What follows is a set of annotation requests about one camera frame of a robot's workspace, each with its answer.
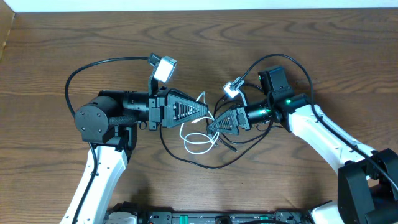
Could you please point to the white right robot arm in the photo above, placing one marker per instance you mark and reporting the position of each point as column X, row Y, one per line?
column 367, row 178

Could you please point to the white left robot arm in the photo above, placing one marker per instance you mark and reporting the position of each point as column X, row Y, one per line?
column 108, row 123

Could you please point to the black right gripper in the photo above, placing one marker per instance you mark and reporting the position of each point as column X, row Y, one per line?
column 237, row 116

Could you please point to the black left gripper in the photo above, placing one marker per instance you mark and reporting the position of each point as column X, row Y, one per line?
column 175, row 106

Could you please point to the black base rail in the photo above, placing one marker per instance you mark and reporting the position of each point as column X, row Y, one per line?
column 127, row 212

